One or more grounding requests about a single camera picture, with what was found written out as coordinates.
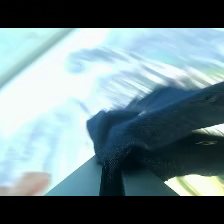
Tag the black garment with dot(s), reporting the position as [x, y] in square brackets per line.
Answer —
[156, 126]

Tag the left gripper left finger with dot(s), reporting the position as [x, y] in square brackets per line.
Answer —
[80, 181]

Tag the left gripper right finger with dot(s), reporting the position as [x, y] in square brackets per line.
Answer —
[146, 185]

